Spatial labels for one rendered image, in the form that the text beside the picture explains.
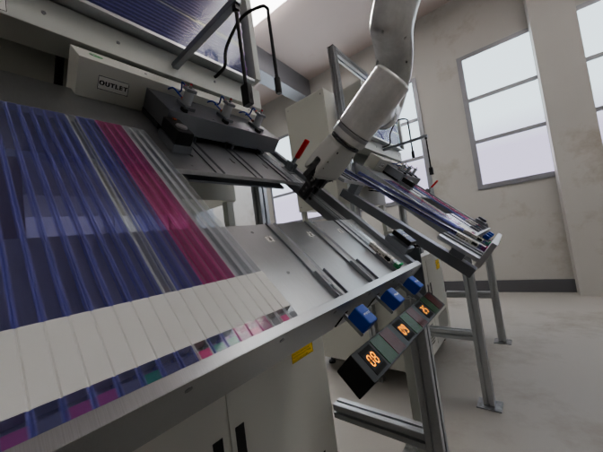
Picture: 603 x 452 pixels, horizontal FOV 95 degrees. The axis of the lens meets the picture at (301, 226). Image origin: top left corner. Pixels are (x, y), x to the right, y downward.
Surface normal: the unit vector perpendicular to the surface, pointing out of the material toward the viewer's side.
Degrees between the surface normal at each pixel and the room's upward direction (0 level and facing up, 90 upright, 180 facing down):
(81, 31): 90
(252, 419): 90
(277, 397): 90
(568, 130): 90
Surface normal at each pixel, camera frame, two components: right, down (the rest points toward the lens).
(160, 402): 0.64, 0.60
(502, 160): -0.59, 0.04
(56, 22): 0.76, -0.14
